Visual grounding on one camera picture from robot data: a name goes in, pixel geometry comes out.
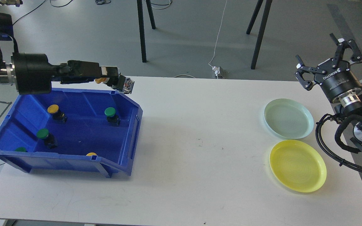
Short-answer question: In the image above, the white power adapter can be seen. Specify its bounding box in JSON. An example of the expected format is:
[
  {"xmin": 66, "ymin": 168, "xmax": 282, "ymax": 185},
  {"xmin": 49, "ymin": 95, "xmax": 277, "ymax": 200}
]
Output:
[{"xmin": 212, "ymin": 66, "xmax": 227, "ymax": 79}]

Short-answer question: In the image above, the blue plastic bin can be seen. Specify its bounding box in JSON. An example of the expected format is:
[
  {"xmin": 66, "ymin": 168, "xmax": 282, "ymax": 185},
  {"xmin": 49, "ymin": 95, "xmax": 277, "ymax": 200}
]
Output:
[{"xmin": 0, "ymin": 88, "xmax": 143, "ymax": 178}]

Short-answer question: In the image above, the white cable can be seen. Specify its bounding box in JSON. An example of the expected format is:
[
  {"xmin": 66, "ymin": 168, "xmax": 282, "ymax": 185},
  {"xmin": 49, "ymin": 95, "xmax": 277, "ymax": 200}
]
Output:
[{"xmin": 208, "ymin": 0, "xmax": 228, "ymax": 67}]

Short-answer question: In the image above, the black stand leg left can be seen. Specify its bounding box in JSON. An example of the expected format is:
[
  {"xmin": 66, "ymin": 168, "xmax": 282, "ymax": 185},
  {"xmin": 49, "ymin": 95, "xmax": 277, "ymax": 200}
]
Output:
[{"xmin": 136, "ymin": 0, "xmax": 156, "ymax": 63}]

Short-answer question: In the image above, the black floor cable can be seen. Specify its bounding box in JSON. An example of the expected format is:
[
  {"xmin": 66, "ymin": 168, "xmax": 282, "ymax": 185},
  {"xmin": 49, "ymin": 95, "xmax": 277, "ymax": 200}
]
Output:
[{"xmin": 11, "ymin": 0, "xmax": 74, "ymax": 25}]

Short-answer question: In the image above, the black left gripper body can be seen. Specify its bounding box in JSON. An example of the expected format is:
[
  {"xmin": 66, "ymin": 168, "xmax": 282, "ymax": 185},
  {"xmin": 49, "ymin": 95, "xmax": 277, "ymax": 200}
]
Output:
[{"xmin": 11, "ymin": 53, "xmax": 71, "ymax": 95}]

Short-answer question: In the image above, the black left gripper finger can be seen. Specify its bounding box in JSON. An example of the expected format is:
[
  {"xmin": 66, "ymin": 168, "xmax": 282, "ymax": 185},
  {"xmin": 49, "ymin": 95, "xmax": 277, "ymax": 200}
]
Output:
[
  {"xmin": 60, "ymin": 78, "xmax": 94, "ymax": 84},
  {"xmin": 67, "ymin": 60, "xmax": 120, "ymax": 79}
]

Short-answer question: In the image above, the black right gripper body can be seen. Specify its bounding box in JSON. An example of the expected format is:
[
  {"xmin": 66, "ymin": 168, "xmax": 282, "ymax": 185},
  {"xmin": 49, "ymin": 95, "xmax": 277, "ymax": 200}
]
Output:
[{"xmin": 314, "ymin": 59, "xmax": 362, "ymax": 103}]

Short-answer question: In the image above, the yellow plate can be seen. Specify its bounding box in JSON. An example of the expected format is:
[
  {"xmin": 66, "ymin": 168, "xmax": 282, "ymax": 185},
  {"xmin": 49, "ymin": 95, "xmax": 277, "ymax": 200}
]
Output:
[{"xmin": 269, "ymin": 140, "xmax": 327, "ymax": 193}]

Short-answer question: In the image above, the green push button corner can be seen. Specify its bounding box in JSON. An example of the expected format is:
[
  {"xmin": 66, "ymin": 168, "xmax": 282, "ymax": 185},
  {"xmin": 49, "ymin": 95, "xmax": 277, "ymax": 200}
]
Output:
[{"xmin": 14, "ymin": 147, "xmax": 27, "ymax": 153}]

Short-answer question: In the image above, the light green plate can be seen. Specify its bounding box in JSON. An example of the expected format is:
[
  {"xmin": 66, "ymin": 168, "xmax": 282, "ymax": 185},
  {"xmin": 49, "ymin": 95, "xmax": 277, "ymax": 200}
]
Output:
[{"xmin": 263, "ymin": 99, "xmax": 315, "ymax": 140}]

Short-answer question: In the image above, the black stand leg right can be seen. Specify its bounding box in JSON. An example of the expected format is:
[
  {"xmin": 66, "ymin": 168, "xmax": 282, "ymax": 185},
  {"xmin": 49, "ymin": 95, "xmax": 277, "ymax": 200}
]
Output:
[{"xmin": 246, "ymin": 0, "xmax": 273, "ymax": 70}]

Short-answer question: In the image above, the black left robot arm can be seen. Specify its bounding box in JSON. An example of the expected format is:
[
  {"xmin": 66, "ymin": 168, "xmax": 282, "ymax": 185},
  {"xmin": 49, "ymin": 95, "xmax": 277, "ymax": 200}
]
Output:
[{"xmin": 0, "ymin": 0, "xmax": 129, "ymax": 95}]

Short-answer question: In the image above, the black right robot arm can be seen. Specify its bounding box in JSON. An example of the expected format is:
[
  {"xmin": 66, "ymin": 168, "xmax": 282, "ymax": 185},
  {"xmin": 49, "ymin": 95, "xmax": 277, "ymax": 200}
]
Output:
[{"xmin": 295, "ymin": 34, "xmax": 362, "ymax": 173}]

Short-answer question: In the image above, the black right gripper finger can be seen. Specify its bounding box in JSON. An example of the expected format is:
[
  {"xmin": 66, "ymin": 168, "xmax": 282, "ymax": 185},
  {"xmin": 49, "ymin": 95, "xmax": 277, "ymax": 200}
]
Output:
[
  {"xmin": 295, "ymin": 55, "xmax": 325, "ymax": 92},
  {"xmin": 330, "ymin": 33, "xmax": 362, "ymax": 69}
]

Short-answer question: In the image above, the black stand leg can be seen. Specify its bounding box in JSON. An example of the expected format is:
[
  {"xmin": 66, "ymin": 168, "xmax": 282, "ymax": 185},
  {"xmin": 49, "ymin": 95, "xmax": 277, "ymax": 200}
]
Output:
[
  {"xmin": 246, "ymin": 0, "xmax": 273, "ymax": 70},
  {"xmin": 136, "ymin": 0, "xmax": 156, "ymax": 63}
]

